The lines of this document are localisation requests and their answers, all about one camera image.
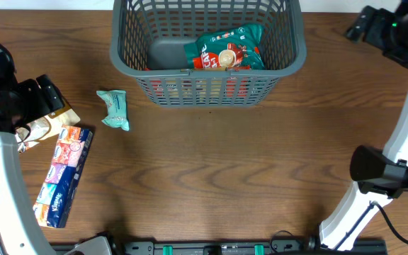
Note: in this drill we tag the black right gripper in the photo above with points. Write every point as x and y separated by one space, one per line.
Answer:
363 25

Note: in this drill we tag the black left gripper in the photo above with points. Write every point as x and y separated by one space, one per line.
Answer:
43 95

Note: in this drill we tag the green Nescafe coffee bag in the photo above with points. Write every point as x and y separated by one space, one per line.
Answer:
236 48

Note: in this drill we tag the grey plastic mesh basket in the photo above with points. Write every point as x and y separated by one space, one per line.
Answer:
148 37

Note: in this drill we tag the orange San Remo spaghetti pack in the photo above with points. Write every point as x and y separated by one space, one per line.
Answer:
204 91

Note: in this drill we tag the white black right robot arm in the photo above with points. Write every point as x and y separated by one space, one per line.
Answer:
378 175

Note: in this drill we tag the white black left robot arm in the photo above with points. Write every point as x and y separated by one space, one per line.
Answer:
20 104

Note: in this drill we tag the teal wet wipes pack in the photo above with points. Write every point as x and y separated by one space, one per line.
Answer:
116 105

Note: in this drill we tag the beige brown snack pouch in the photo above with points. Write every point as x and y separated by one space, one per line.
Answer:
45 127

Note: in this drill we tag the blue Kleenex tissue multipack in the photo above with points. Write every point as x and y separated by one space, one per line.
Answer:
54 201

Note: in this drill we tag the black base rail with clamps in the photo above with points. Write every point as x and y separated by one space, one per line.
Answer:
104 243

